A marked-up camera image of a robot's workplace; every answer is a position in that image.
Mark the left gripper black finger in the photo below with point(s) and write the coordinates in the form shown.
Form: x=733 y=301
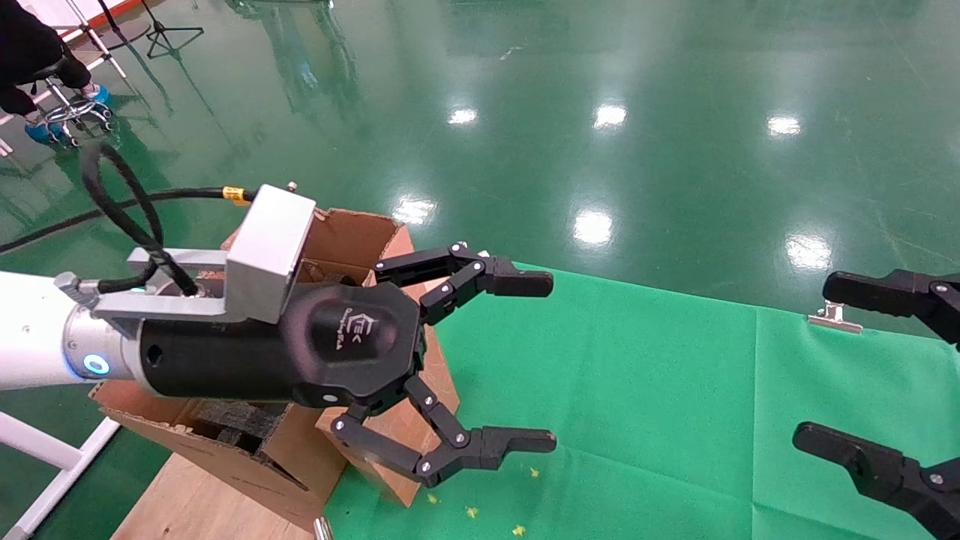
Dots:
x=510 y=441
x=517 y=283

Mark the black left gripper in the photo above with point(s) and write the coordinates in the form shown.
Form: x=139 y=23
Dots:
x=247 y=360

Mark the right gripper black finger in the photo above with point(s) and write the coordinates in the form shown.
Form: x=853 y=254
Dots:
x=877 y=291
x=877 y=469

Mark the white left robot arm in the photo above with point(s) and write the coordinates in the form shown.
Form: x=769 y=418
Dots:
x=30 y=330

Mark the large open cardboard carton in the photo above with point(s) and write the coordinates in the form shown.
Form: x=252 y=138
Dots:
x=225 y=472

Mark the silver metal clip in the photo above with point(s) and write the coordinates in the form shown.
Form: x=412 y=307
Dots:
x=832 y=321
x=322 y=529

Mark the green table cloth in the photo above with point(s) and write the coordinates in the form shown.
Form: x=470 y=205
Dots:
x=637 y=390

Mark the white metal rack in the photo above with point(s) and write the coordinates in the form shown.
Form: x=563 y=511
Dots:
x=45 y=444

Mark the chrome wheeled stool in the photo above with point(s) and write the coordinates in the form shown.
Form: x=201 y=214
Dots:
x=71 y=111

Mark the black tripod stand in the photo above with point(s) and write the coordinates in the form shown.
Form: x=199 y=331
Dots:
x=160 y=30

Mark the seated person in black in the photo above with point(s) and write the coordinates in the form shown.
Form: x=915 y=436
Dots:
x=22 y=45

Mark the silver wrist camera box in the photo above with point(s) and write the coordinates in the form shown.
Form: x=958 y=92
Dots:
x=270 y=240

